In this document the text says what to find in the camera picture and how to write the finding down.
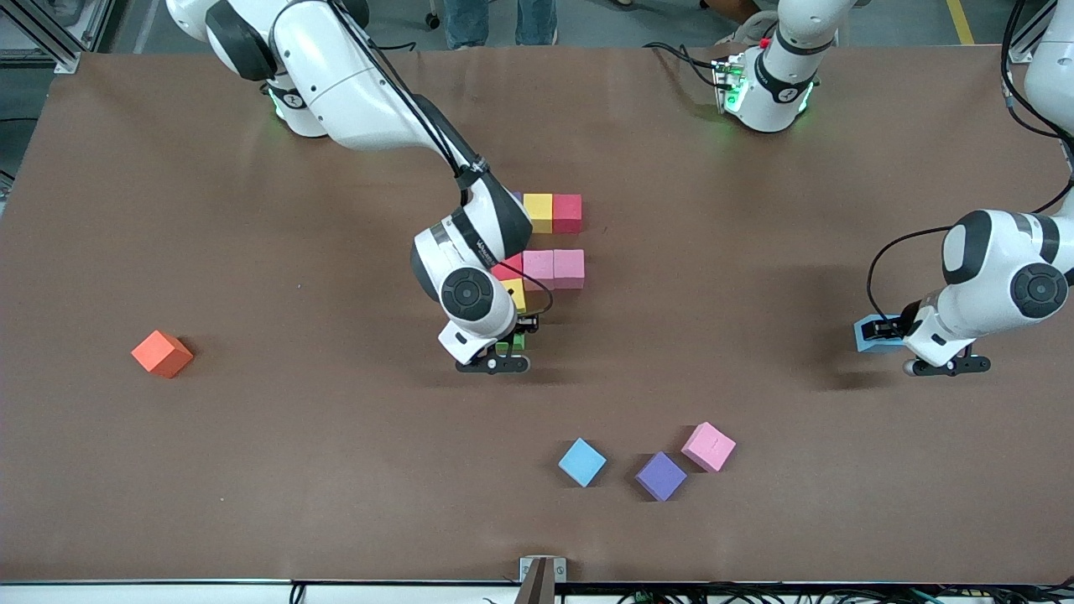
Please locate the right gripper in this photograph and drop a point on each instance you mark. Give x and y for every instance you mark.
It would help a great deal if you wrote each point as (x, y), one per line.
(529, 324)

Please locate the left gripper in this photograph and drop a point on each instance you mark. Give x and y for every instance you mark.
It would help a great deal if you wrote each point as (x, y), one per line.
(891, 328)

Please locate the blue foam block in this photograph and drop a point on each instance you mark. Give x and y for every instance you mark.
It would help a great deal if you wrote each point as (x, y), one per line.
(581, 462)
(877, 346)

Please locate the green foam block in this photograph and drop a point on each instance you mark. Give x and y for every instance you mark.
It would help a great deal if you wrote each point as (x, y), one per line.
(512, 342)

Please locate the yellow foam block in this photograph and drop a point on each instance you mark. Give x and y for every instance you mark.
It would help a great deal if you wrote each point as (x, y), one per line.
(539, 213)
(518, 294)

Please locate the pink foam block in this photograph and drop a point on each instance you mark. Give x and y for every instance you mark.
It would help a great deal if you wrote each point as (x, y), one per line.
(569, 268)
(539, 270)
(708, 446)

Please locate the red foam block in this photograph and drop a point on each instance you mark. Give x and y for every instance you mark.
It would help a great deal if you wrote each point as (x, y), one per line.
(567, 213)
(512, 268)

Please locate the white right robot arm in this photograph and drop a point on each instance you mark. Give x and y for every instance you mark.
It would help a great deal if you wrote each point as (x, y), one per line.
(361, 84)

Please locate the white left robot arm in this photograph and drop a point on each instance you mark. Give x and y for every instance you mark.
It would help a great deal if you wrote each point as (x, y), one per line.
(1007, 285)

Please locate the brown table cover mat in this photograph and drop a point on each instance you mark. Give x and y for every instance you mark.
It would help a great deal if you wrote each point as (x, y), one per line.
(537, 403)

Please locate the person's blue jeans legs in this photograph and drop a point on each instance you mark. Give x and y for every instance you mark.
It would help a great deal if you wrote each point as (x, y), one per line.
(499, 21)

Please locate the black caster wheel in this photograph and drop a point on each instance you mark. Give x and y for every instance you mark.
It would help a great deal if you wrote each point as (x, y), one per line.
(434, 20)

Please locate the orange foam block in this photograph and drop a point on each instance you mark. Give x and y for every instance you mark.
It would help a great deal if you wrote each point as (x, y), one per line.
(162, 353)

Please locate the metal camera post bracket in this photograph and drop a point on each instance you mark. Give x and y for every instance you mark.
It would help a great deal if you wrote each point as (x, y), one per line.
(541, 570)

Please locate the aluminium frame post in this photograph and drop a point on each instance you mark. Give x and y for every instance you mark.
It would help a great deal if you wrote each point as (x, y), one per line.
(1028, 42)
(59, 46)

